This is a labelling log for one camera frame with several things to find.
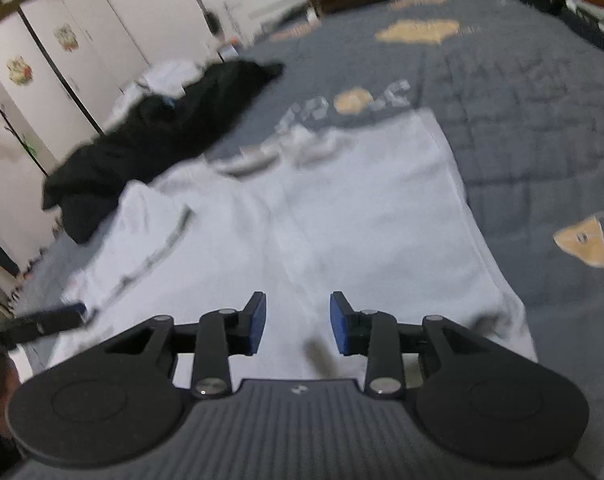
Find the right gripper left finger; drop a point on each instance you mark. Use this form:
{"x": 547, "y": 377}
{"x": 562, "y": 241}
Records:
{"x": 221, "y": 334}

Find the white t-shirt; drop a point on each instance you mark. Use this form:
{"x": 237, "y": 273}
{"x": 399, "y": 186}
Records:
{"x": 378, "y": 213}

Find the white wardrobe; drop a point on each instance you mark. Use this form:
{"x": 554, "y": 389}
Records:
{"x": 63, "y": 65}

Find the light grey hoodie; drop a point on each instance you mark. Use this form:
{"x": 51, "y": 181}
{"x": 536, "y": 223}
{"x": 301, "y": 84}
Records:
{"x": 168, "y": 79}

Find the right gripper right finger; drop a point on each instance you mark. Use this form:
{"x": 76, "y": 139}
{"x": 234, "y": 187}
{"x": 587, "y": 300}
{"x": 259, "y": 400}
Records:
{"x": 374, "y": 335}

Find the grey quilted bedspread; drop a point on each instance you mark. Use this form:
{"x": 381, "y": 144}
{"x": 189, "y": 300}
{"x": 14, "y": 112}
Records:
{"x": 520, "y": 99}

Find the black clothes pile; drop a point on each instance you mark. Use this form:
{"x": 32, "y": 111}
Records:
{"x": 156, "y": 134}

